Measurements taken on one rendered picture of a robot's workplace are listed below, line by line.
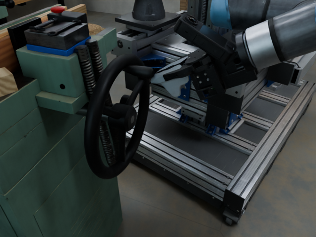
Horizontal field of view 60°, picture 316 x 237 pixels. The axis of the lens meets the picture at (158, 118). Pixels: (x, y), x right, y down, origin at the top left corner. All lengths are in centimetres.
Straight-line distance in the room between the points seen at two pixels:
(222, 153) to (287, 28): 104
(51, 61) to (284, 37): 43
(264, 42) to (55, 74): 40
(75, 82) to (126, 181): 105
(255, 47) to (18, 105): 47
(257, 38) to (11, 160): 53
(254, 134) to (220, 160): 30
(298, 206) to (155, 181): 75
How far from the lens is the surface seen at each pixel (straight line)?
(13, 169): 67
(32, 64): 64
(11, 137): 64
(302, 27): 48
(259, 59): 49
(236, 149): 149
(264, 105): 190
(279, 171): 176
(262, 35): 49
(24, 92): 63
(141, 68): 57
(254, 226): 147
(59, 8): 67
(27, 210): 75
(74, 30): 60
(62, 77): 61
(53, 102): 63
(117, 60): 56
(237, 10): 58
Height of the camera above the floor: 118
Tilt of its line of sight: 36 degrees down
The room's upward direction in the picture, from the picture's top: straight up
